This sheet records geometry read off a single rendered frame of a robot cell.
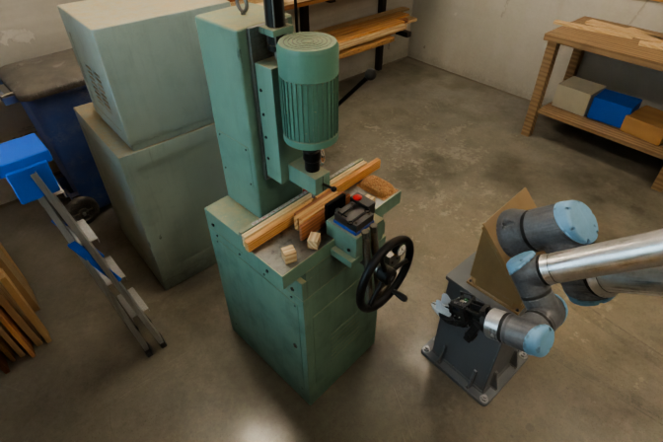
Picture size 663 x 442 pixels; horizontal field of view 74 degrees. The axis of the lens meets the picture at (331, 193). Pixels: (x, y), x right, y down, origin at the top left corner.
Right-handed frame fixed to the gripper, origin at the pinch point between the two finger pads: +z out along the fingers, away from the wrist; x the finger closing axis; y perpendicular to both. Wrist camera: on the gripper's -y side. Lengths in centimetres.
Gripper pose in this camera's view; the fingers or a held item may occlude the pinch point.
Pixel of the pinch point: (435, 306)
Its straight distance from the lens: 157.0
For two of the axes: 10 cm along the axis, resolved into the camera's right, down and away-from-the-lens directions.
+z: -6.6, -1.3, 7.4
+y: -2.6, -8.9, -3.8
